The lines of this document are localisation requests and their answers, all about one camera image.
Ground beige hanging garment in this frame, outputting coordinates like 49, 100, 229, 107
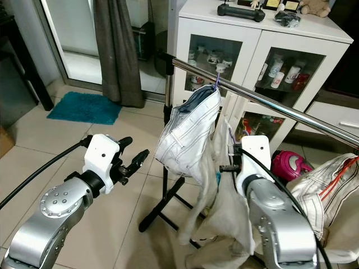
177, 101, 259, 269

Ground chrome clothes rack black base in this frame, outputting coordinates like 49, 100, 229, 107
139, 49, 359, 250

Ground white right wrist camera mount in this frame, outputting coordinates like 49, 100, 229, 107
236, 134, 271, 189

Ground black desk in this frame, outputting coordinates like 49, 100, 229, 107
0, 11, 57, 112

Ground white glass door cabinet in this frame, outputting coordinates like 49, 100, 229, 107
173, 0, 354, 152

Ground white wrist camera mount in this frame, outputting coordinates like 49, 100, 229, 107
83, 133, 123, 179
236, 134, 271, 189

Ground grey brown curtain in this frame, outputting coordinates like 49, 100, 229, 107
93, 0, 145, 108

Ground white denim shorts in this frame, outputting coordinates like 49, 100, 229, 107
154, 85, 225, 179

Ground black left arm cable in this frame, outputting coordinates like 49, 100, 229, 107
0, 136, 93, 209

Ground brown teddy bear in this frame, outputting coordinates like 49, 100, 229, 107
298, 0, 332, 17

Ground brown cardboard box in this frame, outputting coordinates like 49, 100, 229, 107
0, 128, 15, 157

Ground white framed glass door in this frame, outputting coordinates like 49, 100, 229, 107
34, 0, 172, 97

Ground grey black cable bundle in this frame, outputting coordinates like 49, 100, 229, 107
275, 11, 302, 27

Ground red can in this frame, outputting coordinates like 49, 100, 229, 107
293, 73, 311, 91

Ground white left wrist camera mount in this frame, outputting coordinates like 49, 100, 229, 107
83, 133, 123, 179

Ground tall white printed cup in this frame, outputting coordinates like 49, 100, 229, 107
270, 61, 286, 89

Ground short white printed cup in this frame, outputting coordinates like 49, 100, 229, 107
286, 66, 302, 85

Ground teal shaggy floor mat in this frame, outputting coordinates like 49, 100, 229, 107
46, 91, 123, 125

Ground pink plastic appliance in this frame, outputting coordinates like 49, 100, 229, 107
270, 150, 312, 183

